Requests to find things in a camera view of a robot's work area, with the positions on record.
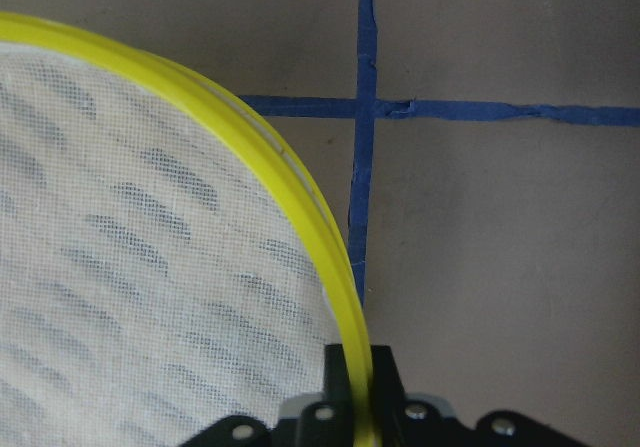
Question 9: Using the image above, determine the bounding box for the white mesh steamer cloth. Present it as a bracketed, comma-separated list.
[0, 41, 341, 447]

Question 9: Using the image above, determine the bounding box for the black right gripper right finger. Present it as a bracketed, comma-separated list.
[371, 345, 406, 447]

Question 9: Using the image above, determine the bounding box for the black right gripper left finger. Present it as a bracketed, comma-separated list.
[297, 344, 353, 447]

